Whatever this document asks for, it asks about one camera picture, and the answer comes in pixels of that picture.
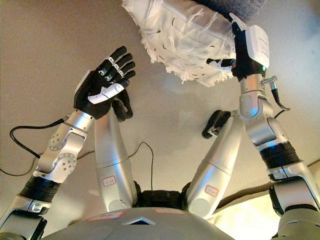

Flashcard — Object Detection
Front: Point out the black robot foot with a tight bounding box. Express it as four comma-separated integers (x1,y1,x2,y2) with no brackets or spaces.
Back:
201,109,232,140
111,89,134,123

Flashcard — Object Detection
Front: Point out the silver right robot leg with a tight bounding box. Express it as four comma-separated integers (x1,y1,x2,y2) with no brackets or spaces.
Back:
186,111,247,218

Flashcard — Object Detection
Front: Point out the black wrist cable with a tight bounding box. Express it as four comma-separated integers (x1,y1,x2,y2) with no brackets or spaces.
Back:
9,117,66,160
261,76,291,118

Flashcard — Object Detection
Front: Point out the thin dark floor cable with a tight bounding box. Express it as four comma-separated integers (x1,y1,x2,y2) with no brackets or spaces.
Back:
128,141,154,191

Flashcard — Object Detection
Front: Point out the grey robot torso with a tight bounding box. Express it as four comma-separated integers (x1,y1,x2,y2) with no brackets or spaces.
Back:
42,181,283,240

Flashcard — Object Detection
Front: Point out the black left robot foot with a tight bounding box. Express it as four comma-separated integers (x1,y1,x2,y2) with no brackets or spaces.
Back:
111,89,134,123

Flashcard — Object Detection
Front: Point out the black right robot foot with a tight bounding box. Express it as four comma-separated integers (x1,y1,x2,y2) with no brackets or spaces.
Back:
201,109,232,140

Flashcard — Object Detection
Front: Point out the cream bedding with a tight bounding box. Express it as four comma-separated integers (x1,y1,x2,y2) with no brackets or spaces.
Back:
207,183,283,240

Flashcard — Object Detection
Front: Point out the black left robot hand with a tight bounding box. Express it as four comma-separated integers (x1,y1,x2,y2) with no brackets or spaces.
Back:
73,45,137,120

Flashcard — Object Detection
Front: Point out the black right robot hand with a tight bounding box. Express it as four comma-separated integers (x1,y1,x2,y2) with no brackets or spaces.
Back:
206,12,271,82

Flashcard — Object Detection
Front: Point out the white fringed pillow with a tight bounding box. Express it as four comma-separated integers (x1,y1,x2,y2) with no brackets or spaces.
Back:
121,0,237,88

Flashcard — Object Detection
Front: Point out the grey fabric armchair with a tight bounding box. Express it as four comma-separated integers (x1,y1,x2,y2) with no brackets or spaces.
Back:
192,0,273,25

